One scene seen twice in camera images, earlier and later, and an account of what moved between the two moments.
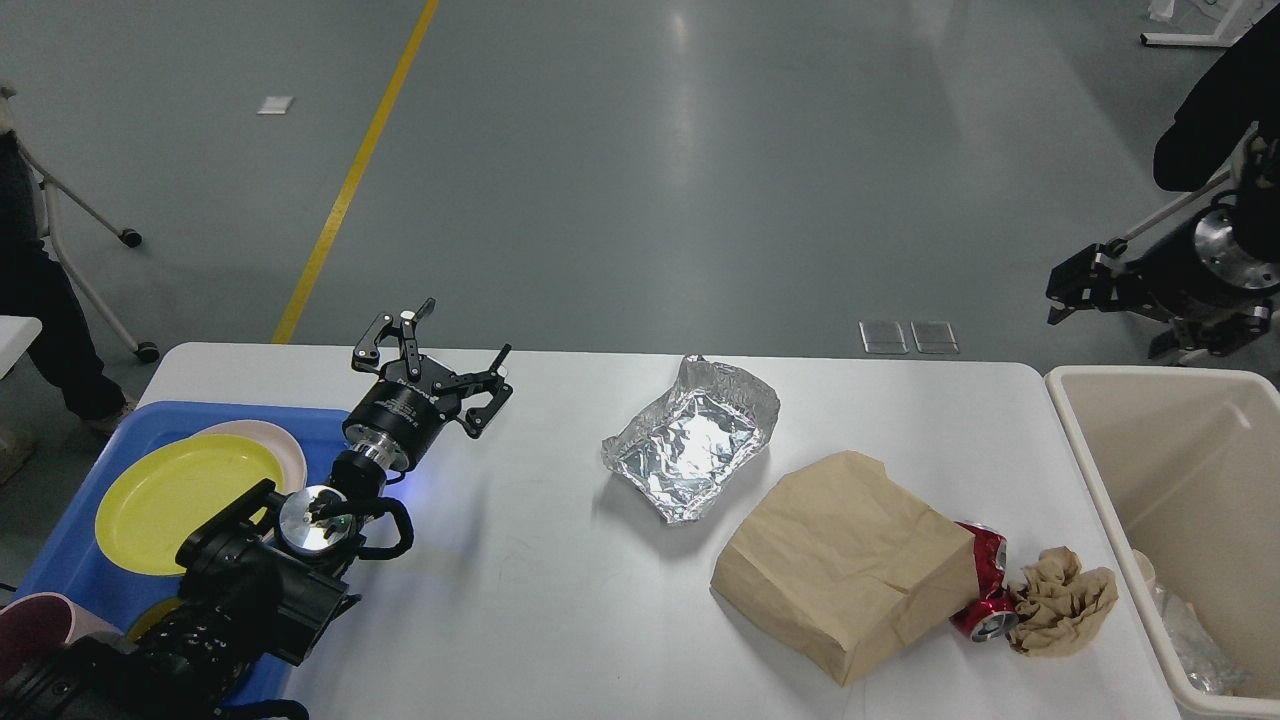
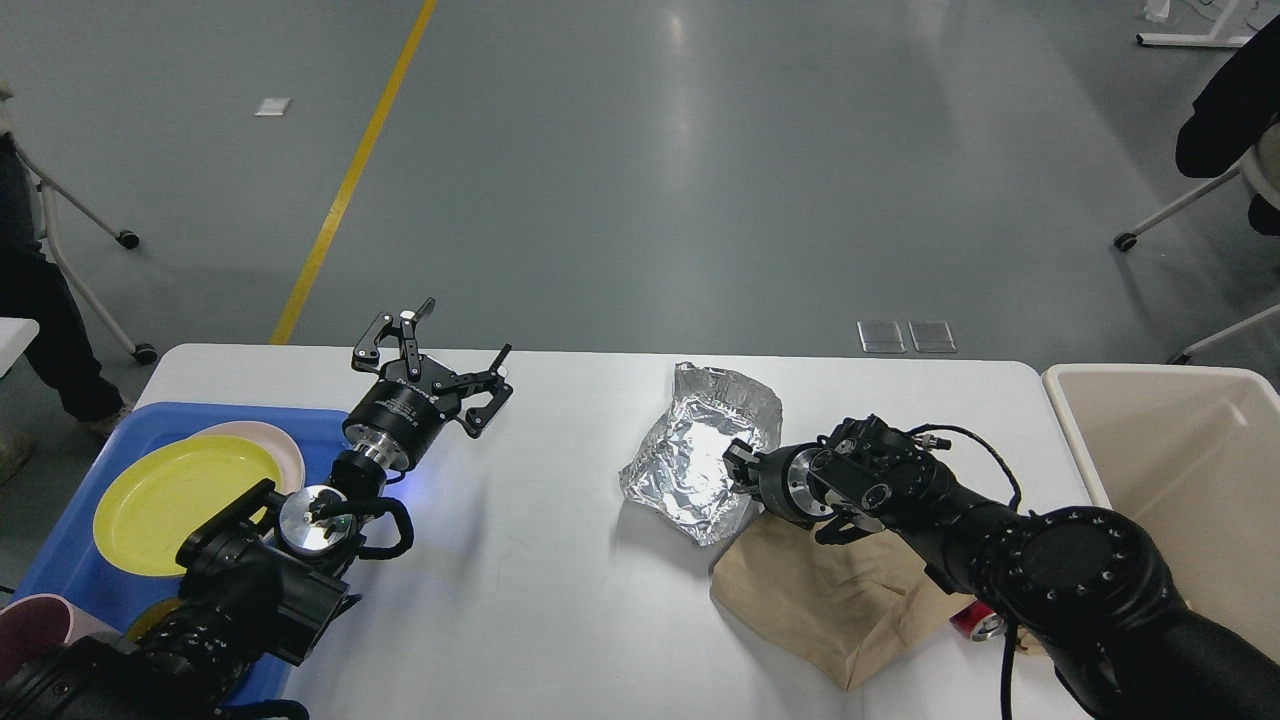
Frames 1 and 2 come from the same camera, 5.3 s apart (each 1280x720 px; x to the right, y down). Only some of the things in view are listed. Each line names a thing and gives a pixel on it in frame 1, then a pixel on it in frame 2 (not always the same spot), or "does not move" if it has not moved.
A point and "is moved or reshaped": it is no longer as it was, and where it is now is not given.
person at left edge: (63, 362) does not move
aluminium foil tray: (684, 445) is moved or reshaped
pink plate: (289, 453) does not move
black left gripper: (395, 417) does not move
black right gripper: (1201, 268) -> (796, 483)
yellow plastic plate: (160, 497) does not move
